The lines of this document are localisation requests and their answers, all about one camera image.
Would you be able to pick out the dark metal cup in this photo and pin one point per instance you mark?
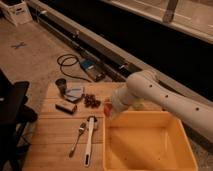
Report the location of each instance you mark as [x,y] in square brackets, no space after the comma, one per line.
[61,84]

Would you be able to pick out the yellow plastic tray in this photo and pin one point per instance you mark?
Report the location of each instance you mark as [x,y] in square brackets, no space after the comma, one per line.
[146,141]

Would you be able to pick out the metal spoon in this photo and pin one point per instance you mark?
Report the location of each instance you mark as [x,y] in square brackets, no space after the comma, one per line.
[81,131]

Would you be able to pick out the grey blue folded cloth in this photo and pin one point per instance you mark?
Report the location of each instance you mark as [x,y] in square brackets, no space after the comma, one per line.
[74,94]

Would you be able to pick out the black chair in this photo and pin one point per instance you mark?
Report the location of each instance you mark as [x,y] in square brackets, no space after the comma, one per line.
[14,115]

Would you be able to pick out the bunch of dark grapes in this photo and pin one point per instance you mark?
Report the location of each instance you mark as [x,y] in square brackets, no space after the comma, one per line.
[91,101]

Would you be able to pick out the white cardboard box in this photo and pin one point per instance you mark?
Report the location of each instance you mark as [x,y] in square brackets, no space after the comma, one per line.
[17,14]

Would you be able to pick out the red apple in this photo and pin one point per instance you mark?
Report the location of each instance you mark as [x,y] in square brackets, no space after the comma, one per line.
[107,109]

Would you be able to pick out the blue grey power device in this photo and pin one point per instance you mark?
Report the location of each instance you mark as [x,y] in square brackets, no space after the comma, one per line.
[92,70]

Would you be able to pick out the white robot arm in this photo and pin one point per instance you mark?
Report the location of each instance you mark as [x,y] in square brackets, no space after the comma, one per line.
[144,84]

